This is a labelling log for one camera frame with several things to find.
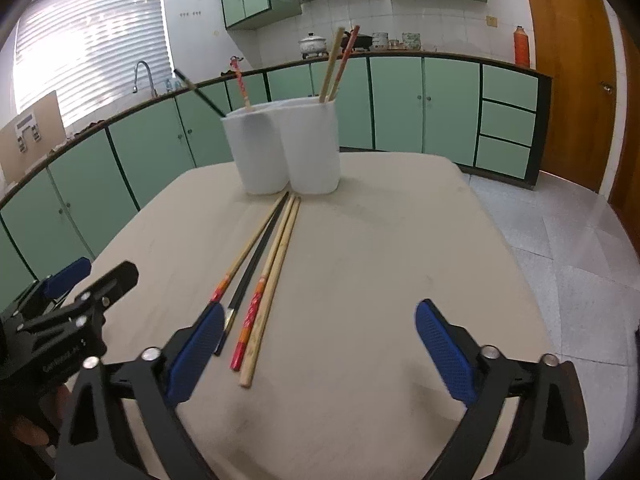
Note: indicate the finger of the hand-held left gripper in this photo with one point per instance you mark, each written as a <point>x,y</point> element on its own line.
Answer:
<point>67,272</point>
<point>120,280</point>

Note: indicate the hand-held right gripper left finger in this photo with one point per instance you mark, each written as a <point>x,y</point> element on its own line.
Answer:
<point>197,345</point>

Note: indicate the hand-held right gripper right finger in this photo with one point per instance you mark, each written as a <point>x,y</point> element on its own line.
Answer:
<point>442,350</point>

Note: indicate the red-ended wooden chopstick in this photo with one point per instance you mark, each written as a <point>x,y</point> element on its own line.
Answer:
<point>347,50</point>
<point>251,320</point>

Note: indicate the plain wooden chopstick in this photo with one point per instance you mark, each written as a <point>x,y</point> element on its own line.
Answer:
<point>332,62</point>
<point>266,310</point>

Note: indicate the black chopstick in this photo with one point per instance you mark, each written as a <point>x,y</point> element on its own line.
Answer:
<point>255,271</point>
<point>200,94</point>

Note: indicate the red patterned wooden chopstick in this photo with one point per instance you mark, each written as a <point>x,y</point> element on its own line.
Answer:
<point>241,82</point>
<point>249,247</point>

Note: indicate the white double utensil holder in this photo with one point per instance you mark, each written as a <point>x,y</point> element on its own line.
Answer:
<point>310,150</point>

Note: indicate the person's left hand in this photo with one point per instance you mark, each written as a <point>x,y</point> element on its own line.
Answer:
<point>30,432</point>

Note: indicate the cardboard box with label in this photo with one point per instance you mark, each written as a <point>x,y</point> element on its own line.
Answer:
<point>50,115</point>

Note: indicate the metal kitchen faucet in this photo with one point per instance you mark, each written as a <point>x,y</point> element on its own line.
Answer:
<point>151,82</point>

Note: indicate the blue bottles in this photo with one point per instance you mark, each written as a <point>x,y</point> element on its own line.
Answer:
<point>173,84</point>

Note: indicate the white window blinds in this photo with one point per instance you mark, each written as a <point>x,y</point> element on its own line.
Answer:
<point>90,45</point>

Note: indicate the green base cabinets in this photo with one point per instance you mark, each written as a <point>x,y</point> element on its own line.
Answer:
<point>450,110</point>

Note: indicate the white cooking pot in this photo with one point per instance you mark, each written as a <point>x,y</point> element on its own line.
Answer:
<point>312,44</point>

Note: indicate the patterned ceramic bowl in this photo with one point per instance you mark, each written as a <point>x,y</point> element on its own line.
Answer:
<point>410,41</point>

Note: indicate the orange thermos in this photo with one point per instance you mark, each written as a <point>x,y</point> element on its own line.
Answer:
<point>521,47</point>

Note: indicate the stack of white bowls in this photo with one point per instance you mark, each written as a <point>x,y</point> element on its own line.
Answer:
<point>380,41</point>

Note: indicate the black wok with lid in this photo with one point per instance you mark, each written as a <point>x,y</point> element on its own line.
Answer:
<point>365,41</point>

